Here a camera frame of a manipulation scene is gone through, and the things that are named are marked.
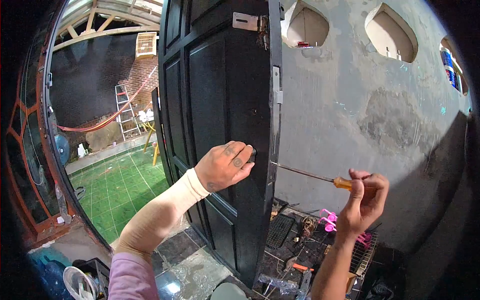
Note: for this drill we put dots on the person's right hand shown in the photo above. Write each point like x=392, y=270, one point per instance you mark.
x=360, y=212

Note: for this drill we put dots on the person's left hand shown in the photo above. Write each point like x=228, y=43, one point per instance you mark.
x=221, y=168

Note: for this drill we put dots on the person's right fingers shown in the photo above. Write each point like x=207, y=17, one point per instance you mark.
x=377, y=189

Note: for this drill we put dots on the person's left fingers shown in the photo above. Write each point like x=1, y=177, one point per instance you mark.
x=240, y=149

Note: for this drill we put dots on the person's left thumb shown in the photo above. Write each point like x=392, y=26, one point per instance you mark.
x=243, y=173

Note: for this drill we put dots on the person's right thumb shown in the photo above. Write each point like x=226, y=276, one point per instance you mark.
x=356, y=184

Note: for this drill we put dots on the black door knob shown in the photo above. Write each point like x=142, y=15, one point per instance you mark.
x=253, y=155

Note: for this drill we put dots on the pink plastic toy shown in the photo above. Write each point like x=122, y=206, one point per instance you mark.
x=330, y=221

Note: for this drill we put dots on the metal lock faceplate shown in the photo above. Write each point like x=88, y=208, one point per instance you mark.
x=276, y=108

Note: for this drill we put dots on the black panelled door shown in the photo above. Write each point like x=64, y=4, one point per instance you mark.
x=210, y=93

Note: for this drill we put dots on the yellow legged table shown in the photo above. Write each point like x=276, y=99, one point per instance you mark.
x=150, y=129

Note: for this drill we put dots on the clear plastic bag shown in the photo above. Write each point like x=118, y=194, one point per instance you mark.
x=277, y=284

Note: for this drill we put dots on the aluminium ladder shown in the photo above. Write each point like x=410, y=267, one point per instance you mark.
x=127, y=112

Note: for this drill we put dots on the small red object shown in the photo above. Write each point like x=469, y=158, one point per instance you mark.
x=303, y=44

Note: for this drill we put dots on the silver door hasp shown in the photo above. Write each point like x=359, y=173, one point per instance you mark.
x=244, y=21

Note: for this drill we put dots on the red hammock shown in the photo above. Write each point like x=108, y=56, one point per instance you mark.
x=108, y=119

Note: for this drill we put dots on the large grey rock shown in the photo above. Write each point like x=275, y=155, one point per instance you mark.
x=103, y=135

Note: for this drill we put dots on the white bird cage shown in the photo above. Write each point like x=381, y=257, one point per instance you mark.
x=146, y=45

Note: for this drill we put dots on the blue white sealant tube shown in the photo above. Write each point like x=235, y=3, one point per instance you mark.
x=448, y=65

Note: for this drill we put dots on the white jug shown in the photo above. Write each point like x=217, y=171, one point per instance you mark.
x=81, y=150

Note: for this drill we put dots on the black crate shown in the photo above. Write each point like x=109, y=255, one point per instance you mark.
x=98, y=272

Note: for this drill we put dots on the blue standing fan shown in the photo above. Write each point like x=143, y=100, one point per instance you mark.
x=62, y=148

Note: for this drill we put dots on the clear plastic container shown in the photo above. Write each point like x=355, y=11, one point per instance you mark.
x=79, y=283

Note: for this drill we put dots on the blue water jug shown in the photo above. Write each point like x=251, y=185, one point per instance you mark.
x=47, y=272

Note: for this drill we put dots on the red wooden window frame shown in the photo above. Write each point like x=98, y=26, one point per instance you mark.
x=26, y=123

